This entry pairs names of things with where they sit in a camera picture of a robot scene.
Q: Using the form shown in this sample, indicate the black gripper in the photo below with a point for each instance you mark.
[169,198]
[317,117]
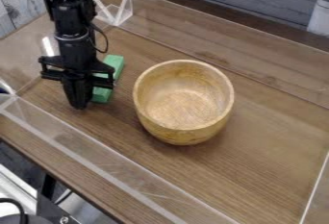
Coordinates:
[75,67]

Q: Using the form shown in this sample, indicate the green rectangular block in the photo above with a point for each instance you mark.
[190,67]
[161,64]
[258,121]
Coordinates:
[102,94]

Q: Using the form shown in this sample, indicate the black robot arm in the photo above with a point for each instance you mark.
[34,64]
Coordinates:
[73,16]

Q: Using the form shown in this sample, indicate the brown wooden bowl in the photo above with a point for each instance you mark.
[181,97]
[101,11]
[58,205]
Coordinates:
[184,100]

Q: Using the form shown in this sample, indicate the clear acrylic corner bracket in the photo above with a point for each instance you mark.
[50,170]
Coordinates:
[113,14]

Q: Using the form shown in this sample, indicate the clear acrylic front wall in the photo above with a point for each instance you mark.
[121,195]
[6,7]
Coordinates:
[143,181]

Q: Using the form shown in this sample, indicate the black metal bracket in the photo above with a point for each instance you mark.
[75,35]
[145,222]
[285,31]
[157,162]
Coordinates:
[52,212]

